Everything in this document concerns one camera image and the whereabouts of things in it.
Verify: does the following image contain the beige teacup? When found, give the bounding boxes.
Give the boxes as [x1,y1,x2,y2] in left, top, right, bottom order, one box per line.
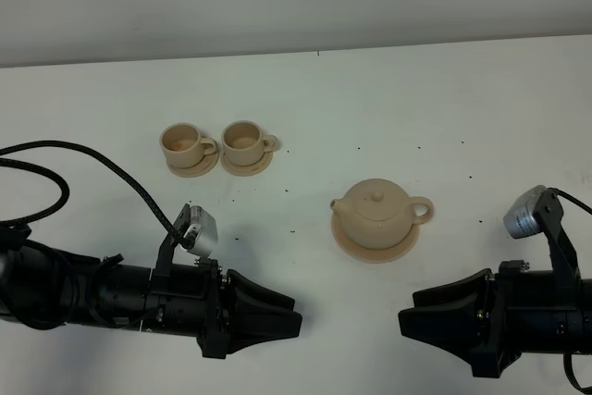
[222,120,279,167]
[159,123,218,169]

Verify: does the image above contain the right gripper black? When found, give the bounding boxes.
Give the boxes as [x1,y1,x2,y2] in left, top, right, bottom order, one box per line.
[398,260,569,378]

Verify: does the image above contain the beige teapot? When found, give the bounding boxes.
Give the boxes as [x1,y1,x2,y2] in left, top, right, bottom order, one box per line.
[329,179,435,250]

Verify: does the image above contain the left beige cup saucer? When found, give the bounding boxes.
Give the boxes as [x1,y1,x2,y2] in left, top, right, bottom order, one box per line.
[166,153,219,178]

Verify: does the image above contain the left braided camera cable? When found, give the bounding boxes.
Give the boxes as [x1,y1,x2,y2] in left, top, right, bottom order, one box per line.
[0,140,195,248]

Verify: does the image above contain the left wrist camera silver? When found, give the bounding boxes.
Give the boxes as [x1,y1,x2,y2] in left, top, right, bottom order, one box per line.
[184,205,218,258]

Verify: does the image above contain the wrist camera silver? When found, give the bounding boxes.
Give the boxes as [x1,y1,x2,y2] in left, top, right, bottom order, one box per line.
[184,205,218,258]
[503,185,547,239]

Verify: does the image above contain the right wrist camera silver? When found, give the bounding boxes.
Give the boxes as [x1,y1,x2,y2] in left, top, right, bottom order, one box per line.
[503,185,547,239]

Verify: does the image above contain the right beige teacup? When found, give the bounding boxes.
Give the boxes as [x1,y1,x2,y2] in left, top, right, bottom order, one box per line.
[222,120,279,167]

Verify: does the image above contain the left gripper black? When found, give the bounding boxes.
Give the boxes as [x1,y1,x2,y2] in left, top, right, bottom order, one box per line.
[146,259,302,359]

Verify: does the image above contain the large beige teapot saucer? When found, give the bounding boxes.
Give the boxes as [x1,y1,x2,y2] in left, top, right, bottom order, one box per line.
[331,215,420,264]

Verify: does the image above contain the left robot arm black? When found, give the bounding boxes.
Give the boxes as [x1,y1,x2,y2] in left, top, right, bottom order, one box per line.
[1,228,302,359]

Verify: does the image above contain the right beige cup saucer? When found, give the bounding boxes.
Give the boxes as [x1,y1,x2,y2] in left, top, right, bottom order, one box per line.
[221,152,274,177]

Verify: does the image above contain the beige cup saucer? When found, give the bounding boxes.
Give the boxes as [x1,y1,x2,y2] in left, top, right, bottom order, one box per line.
[221,152,274,177]
[166,153,219,178]

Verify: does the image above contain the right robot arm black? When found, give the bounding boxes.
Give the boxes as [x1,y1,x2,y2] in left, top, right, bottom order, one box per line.
[399,261,591,378]

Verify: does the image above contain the left beige teacup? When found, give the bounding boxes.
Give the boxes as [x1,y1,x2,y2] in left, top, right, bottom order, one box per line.
[159,123,218,169]

